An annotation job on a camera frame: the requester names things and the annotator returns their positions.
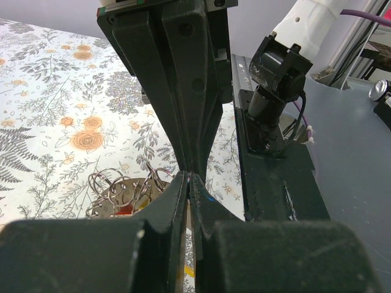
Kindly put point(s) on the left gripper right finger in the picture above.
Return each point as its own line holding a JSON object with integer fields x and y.
{"x": 273, "y": 256}

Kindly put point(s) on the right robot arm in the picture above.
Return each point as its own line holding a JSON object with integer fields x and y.
{"x": 284, "y": 57}

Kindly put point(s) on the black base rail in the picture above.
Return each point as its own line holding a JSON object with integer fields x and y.
{"x": 273, "y": 188}

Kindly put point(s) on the red key tag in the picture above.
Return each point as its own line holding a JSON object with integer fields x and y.
{"x": 125, "y": 211}

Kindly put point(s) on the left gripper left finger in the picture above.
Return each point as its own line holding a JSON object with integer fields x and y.
{"x": 142, "y": 253}

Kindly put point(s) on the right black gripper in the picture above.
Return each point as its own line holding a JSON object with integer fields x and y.
{"x": 180, "y": 79}

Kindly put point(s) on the floral table mat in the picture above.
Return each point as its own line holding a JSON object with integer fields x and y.
{"x": 68, "y": 108}

